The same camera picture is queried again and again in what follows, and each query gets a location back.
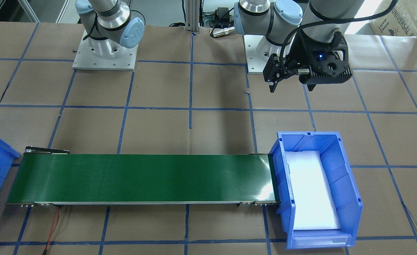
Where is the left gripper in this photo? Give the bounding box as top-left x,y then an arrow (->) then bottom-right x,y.
263,32 -> 352,93

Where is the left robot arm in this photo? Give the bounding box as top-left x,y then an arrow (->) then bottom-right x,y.
233,0 -> 363,93

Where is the black power adapter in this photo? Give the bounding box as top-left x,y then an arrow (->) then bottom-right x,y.
215,7 -> 230,23

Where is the white foam pad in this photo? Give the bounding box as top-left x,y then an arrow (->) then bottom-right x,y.
286,151 -> 340,230

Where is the green conveyor belt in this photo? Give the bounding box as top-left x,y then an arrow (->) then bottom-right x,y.
6,153 -> 279,205

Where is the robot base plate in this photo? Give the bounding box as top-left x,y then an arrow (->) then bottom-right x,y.
72,38 -> 138,71
244,35 -> 281,75

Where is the aluminium frame post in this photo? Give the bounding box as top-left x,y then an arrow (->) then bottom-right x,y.
184,0 -> 202,34

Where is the red black wire pair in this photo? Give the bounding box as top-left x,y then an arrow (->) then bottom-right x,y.
45,206 -> 62,252

